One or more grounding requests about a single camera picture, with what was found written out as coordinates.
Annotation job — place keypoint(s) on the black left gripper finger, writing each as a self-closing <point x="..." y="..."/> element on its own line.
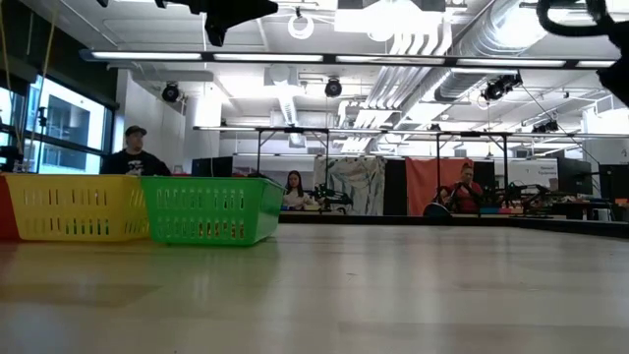
<point x="253" y="7"/>

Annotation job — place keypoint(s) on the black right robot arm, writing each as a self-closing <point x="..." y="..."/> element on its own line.
<point x="616" y="74"/>

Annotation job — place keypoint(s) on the black distant robot arm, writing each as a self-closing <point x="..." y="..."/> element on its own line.
<point x="331" y="196"/>
<point x="523" y="194"/>

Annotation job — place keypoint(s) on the black overhead light bar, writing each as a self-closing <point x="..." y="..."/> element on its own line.
<point x="270" y="57"/>

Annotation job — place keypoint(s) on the black ceiling spotlight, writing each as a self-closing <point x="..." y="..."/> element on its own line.
<point x="170" y="92"/>
<point x="333" y="87"/>

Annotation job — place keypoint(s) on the white ceiling conduit bundle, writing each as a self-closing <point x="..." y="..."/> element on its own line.
<point x="393" y="83"/>

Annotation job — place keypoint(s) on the black computer monitor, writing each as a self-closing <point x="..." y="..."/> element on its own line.
<point x="574" y="175"/>
<point x="614" y="182"/>
<point x="211" y="167"/>

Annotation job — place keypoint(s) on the person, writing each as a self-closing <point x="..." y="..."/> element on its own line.
<point x="135" y="162"/>
<point x="464" y="192"/>
<point x="296" y="194"/>

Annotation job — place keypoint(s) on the large window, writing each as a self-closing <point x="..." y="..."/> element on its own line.
<point x="69" y="128"/>

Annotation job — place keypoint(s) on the black tripod stand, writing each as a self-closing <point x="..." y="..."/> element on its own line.
<point x="41" y="128"/>

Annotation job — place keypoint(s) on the green plastic basket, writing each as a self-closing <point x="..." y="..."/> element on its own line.
<point x="206" y="211"/>

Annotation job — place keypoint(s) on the white patterned cloth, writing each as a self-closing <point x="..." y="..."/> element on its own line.
<point x="363" y="187"/>

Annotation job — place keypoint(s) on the black partition panel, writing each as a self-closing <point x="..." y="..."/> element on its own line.
<point x="394" y="187"/>

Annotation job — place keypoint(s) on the yellow plastic basket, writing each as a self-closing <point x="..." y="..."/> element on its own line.
<point x="74" y="206"/>

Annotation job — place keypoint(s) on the orange cloth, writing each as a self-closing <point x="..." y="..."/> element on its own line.
<point x="422" y="182"/>

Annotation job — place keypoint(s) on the dark round chair back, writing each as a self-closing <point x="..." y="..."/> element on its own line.
<point x="437" y="210"/>

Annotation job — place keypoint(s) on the red plastic basket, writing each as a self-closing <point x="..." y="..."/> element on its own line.
<point x="7" y="211"/>

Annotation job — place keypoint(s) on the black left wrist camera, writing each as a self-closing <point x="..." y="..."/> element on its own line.
<point x="216" y="32"/>

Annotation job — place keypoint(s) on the black distant rig frame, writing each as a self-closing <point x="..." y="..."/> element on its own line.
<point x="295" y="130"/>
<point x="472" y="134"/>

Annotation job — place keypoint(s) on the silver ventilation duct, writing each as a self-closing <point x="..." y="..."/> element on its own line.
<point x="496" y="29"/>

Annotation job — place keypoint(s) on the black ceiling camera mount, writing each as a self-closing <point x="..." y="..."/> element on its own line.
<point x="501" y="86"/>
<point x="545" y="127"/>

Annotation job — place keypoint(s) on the black aluminium table frame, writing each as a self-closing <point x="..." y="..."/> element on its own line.
<point x="442" y="221"/>

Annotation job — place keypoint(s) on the white wall sign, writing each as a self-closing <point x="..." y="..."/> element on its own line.
<point x="535" y="172"/>

